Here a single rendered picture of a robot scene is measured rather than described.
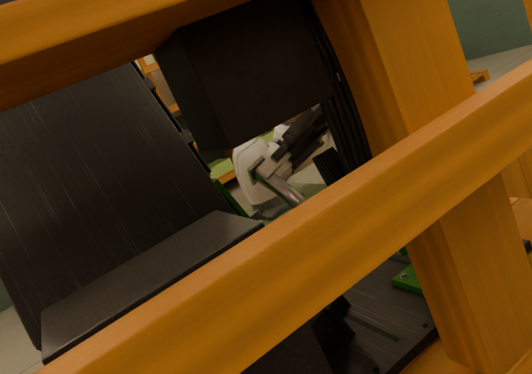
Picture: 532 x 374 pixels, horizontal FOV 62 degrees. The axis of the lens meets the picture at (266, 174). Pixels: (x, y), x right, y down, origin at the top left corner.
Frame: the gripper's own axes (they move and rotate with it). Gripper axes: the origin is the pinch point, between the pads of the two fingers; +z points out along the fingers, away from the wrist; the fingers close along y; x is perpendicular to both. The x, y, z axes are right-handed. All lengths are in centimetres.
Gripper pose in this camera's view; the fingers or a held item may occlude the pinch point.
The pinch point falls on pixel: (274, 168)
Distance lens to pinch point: 84.4
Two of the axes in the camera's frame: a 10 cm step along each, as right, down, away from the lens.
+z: -6.7, 6.7, -3.2
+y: -1.1, -5.2, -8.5
